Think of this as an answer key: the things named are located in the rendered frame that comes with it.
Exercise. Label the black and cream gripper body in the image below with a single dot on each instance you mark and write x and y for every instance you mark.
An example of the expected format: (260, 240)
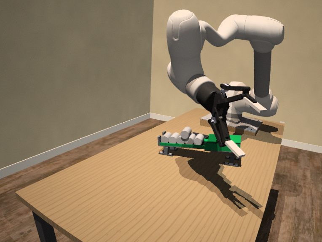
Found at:
(207, 95)

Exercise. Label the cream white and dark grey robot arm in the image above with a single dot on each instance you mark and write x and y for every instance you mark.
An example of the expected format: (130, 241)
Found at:
(185, 39)

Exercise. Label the silver metal cylinder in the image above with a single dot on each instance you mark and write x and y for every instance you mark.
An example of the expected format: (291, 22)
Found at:
(185, 132)

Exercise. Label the beige cylinder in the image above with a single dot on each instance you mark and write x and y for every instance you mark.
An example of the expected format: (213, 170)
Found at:
(165, 138)
(190, 139)
(173, 138)
(198, 139)
(180, 140)

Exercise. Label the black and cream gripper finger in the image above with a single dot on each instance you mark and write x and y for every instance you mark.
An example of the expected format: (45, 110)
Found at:
(220, 129)
(244, 96)

